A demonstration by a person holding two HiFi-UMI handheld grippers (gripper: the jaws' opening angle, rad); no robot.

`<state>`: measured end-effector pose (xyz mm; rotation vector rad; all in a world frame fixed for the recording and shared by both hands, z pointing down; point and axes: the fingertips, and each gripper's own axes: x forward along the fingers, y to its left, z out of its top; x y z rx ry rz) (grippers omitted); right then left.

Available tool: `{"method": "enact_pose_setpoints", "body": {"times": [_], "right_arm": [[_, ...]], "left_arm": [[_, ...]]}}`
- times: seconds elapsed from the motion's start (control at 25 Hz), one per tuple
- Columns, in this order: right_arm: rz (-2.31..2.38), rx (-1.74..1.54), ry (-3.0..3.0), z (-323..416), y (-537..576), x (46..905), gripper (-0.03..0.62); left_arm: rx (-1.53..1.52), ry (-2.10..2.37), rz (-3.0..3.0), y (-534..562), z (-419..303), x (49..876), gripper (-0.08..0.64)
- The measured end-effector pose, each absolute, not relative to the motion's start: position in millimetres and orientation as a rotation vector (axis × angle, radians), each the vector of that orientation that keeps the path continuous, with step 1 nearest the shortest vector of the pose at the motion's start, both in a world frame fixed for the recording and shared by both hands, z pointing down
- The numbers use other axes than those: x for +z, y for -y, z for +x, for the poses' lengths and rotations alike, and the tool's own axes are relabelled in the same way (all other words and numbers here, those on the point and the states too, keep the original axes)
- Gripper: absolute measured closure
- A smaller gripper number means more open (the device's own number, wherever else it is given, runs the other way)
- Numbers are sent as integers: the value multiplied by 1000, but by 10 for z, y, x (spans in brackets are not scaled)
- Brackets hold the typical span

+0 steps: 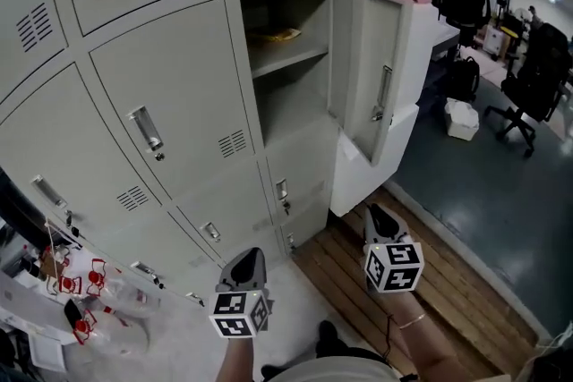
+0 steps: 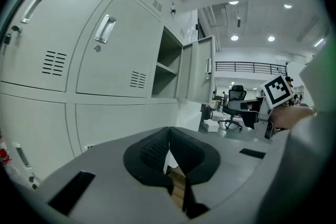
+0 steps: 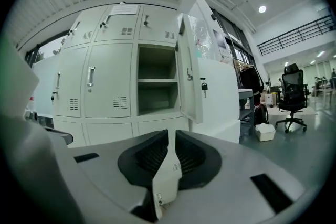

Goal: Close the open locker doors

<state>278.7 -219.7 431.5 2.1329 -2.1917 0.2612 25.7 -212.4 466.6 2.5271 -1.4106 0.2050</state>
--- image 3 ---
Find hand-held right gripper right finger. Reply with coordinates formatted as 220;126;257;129
175;130;223;190

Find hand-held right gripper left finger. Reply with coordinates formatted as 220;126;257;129
117;129;169;188

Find grey metal locker cabinet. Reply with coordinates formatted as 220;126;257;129
50;2;190;147

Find grey metal cabinet door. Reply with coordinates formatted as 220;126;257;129
175;13;205;125

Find white waste bin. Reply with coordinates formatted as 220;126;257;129
254;123;277;143

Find grey metal table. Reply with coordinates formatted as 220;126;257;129
237;88;256;136

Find black and red backpack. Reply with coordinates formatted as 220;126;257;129
253;103;270;126

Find black hanging coats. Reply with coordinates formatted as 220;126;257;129
239;65;265;103

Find black mesh office chair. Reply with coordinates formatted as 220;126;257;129
274;62;309;134

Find clear plastic film sheet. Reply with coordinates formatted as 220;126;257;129
187;14;212;60

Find white paper notice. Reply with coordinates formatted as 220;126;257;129
108;4;139;16

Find black mezzanine railing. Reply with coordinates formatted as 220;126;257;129
256;14;336;57

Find wall poster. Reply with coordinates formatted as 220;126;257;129
212;28;229;59

